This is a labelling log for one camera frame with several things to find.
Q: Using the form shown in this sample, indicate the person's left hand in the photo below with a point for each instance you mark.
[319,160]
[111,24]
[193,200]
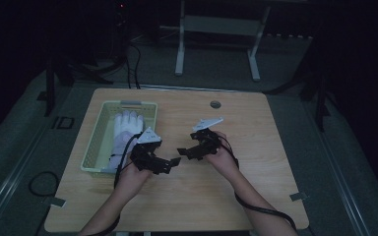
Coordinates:
[131,180]

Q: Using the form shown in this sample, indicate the black tripod stand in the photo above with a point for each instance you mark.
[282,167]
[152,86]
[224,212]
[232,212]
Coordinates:
[320,98]

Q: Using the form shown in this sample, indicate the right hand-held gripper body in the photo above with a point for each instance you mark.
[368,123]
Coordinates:
[206,144]

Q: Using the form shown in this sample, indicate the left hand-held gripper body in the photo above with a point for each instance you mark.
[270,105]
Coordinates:
[146,155]

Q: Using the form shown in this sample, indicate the grey tape strip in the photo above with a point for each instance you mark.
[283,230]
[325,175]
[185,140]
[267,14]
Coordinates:
[298,196]
[58,202]

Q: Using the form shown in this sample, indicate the purple and white glove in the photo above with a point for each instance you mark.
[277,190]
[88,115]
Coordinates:
[126,128]

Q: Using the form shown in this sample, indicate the black metal stand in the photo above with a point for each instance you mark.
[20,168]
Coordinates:
[50,85]

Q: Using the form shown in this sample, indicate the grey table grommet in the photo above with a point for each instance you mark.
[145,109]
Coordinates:
[215,104]

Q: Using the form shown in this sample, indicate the white metal desk frame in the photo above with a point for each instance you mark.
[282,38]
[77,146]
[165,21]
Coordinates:
[221,25]

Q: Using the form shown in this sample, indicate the person's right hand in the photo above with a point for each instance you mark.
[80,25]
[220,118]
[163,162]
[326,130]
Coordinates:
[224,162]

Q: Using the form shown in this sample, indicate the black floor tape marks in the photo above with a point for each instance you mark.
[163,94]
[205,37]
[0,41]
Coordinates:
[64,123]

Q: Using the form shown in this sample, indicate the pale yellow plastic basket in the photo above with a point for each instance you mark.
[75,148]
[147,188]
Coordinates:
[98,144]

